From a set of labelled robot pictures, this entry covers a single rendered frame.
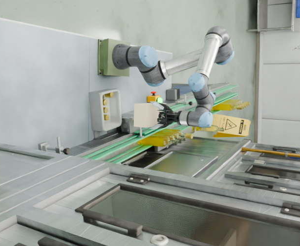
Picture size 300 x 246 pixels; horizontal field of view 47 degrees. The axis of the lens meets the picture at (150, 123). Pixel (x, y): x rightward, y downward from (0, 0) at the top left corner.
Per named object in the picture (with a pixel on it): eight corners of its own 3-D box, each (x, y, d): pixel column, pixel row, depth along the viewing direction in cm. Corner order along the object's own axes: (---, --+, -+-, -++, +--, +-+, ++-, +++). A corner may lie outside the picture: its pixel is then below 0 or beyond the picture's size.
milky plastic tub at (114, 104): (92, 130, 198) (103, 132, 193) (88, 92, 193) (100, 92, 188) (111, 124, 212) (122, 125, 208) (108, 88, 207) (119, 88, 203)
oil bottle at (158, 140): (138, 143, 217) (167, 148, 205) (137, 135, 215) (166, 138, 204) (142, 141, 221) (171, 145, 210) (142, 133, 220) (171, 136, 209)
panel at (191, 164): (77, 209, 160) (138, 226, 142) (77, 203, 159) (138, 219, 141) (170, 153, 234) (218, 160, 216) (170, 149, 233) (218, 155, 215)
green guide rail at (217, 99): (134, 133, 211) (145, 134, 207) (134, 132, 211) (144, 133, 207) (230, 92, 355) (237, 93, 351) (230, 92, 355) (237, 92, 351)
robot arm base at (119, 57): (113, 40, 196) (127, 39, 191) (129, 47, 209) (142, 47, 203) (110, 66, 196) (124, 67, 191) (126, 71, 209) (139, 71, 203)
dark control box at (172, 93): (165, 99, 269) (175, 100, 264) (165, 89, 267) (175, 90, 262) (170, 97, 275) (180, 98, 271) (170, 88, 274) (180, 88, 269)
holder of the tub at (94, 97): (92, 139, 199) (102, 140, 195) (88, 92, 193) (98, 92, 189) (111, 132, 213) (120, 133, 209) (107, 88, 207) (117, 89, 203)
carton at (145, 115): (134, 103, 180) (146, 104, 176) (150, 102, 193) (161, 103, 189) (133, 126, 181) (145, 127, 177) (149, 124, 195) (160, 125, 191)
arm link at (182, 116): (193, 110, 172) (192, 126, 173) (184, 110, 175) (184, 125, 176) (186, 111, 166) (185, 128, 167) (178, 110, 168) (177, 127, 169)
